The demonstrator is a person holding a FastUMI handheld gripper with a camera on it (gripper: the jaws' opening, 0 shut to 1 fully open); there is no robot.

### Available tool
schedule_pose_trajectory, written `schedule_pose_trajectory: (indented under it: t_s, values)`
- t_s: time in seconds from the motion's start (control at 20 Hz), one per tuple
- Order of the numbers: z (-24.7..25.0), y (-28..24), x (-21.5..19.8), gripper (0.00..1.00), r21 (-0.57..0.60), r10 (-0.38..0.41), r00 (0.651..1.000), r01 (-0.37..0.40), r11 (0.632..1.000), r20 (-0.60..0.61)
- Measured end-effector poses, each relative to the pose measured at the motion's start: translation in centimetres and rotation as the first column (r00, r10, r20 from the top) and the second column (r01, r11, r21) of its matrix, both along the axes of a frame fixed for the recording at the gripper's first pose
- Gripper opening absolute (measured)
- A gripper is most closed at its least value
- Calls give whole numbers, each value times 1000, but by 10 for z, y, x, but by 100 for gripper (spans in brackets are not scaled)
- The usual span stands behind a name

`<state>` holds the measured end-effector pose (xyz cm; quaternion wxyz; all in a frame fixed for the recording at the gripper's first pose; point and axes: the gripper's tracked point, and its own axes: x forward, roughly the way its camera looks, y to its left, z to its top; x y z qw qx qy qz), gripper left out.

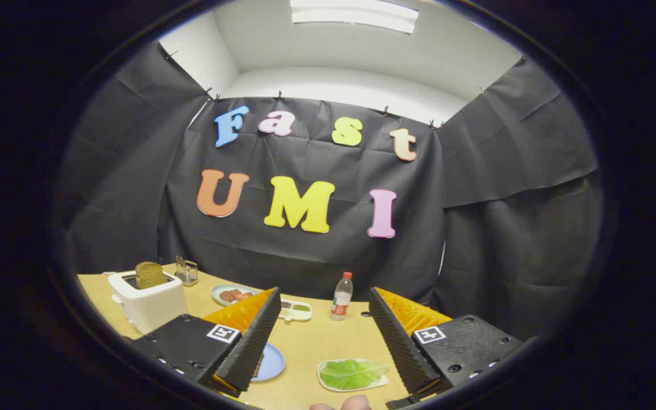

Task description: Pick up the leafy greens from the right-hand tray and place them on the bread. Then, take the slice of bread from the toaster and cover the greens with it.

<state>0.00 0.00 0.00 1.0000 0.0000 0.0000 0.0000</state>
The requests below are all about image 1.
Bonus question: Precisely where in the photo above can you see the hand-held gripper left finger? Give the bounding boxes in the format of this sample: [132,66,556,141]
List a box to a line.
[126,286,282,398]

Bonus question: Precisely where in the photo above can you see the blue round plate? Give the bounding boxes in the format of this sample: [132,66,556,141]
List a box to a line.
[251,343,286,382]

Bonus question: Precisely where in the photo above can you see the white divided seasoning tray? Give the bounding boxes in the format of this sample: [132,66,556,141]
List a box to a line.
[278,299,313,322]

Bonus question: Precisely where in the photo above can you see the small wire basket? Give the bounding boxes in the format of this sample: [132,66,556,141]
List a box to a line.
[174,256,199,286]

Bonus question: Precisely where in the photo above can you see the green lettuce leaf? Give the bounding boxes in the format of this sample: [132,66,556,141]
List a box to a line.
[319,359,391,391]

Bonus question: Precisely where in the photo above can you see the white square plate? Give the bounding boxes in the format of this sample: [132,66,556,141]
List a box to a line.
[317,358,390,392]

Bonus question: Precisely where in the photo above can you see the clear red-capped water bottle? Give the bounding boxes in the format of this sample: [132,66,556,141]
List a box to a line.
[331,272,354,321]

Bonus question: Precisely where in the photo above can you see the round-topped brown bread slice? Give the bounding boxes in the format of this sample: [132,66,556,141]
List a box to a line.
[136,261,168,290]

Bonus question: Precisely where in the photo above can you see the small pale green plate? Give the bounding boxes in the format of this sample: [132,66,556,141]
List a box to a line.
[211,284,261,307]

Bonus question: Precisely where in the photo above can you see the white toaster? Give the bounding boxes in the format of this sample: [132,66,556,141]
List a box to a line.
[103,271,189,335]

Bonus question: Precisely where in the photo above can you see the ceiling light panel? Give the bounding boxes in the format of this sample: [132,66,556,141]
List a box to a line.
[290,0,420,35]

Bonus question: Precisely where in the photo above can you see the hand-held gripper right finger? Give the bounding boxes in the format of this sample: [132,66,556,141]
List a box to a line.
[368,286,527,409]

